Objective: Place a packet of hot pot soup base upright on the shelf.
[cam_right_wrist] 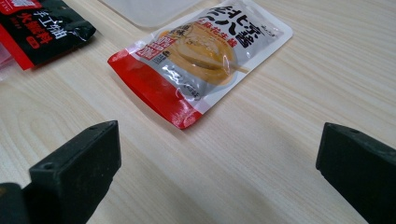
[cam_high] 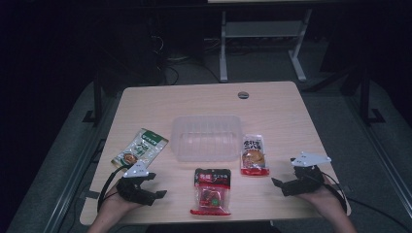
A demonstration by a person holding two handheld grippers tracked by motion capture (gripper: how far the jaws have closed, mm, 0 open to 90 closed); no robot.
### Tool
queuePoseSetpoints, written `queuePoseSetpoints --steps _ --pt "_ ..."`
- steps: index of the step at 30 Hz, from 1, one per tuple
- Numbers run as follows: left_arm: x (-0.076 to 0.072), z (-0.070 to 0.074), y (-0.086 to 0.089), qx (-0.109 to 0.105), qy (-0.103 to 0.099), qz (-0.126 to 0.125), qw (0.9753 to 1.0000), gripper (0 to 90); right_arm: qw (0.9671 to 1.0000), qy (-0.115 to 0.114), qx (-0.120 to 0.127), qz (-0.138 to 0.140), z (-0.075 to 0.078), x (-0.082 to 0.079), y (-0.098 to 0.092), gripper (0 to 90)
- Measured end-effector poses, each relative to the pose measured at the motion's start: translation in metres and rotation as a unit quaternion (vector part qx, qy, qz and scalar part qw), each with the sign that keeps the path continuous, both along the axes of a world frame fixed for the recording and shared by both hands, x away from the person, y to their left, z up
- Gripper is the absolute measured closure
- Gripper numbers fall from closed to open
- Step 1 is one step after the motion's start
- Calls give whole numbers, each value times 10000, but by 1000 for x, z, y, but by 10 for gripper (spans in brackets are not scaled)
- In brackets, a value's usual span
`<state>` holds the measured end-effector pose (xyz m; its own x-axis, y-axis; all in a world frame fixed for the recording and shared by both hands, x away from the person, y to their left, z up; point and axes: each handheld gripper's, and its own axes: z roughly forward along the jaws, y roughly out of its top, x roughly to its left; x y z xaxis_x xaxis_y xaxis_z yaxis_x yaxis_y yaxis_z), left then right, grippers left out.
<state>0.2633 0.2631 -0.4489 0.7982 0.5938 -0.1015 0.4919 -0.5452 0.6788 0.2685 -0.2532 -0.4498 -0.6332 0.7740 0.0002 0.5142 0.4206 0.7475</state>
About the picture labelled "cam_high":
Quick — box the tangle of background cables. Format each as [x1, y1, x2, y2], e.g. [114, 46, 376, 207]
[152, 32, 222, 85]

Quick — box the clear plastic container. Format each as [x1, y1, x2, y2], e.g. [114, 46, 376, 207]
[170, 115, 243, 163]

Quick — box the white metal desk frame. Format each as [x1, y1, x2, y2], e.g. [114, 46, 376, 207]
[219, 8, 313, 83]

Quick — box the red and black snack packet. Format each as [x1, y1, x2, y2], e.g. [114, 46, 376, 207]
[189, 167, 232, 216]

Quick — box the green snack packet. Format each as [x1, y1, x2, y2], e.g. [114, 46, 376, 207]
[110, 127, 170, 171]

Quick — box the black metal stand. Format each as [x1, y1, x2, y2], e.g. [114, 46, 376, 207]
[359, 66, 387, 126]
[82, 73, 105, 126]

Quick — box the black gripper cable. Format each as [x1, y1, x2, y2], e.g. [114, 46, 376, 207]
[319, 170, 348, 213]
[96, 164, 130, 213]

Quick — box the orange and white snack packet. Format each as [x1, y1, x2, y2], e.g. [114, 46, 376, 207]
[239, 133, 270, 177]

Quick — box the black floor cable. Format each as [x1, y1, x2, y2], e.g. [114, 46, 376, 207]
[347, 196, 412, 233]

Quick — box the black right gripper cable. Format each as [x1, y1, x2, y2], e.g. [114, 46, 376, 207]
[319, 170, 348, 213]

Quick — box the person's left hand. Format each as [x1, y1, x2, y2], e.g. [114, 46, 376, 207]
[102, 185, 144, 218]

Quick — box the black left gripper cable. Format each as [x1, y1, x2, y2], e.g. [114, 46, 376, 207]
[96, 164, 130, 213]

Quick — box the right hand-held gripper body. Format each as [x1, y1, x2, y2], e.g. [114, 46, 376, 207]
[281, 151, 332, 197]

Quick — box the person's right hand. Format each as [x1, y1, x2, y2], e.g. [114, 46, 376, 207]
[296, 176, 346, 216]

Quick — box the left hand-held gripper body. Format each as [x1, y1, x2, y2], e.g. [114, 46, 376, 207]
[116, 161, 158, 207]

